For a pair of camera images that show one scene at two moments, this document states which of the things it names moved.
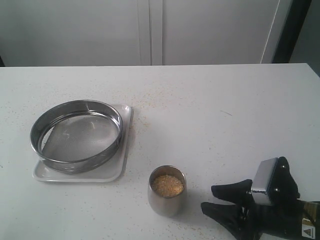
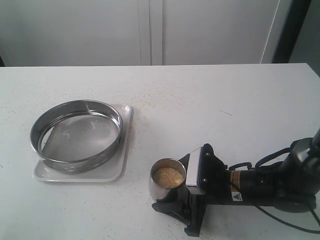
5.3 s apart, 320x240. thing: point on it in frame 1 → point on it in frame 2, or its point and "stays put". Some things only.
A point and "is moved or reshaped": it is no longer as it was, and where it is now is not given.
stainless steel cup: [166, 190] is moved or reshaped
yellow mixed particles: [167, 186] is moved or reshaped
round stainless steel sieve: [73, 136] stays put
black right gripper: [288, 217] → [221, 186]
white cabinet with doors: [38, 33] stays put
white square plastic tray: [110, 173] stays put
